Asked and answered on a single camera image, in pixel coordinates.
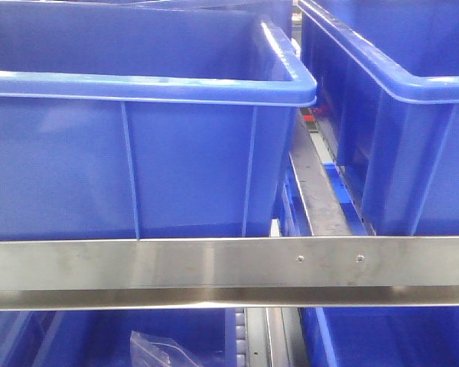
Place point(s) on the blue plastic bin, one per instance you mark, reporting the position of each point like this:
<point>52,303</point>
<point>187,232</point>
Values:
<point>102,338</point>
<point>381,336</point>

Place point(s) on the clear plastic bag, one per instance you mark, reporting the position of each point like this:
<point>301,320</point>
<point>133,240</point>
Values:
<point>148,350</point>

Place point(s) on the blue plastic bin right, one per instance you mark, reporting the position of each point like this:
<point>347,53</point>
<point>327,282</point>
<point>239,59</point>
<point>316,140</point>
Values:
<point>381,336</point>

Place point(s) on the blue plastic bin left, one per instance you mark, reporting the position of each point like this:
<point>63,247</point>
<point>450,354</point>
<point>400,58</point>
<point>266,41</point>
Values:
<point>102,338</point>

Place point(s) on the blue upper bin left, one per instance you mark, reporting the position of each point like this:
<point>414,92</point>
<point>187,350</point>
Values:
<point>127,122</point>

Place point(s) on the stainless steel shelf frame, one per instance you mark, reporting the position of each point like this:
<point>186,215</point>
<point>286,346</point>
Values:
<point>267,272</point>

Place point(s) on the blue upper bin right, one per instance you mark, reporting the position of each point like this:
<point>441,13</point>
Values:
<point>388,103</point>

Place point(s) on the steel shelf divider rail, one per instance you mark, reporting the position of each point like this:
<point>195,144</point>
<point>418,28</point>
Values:
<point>326,204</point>

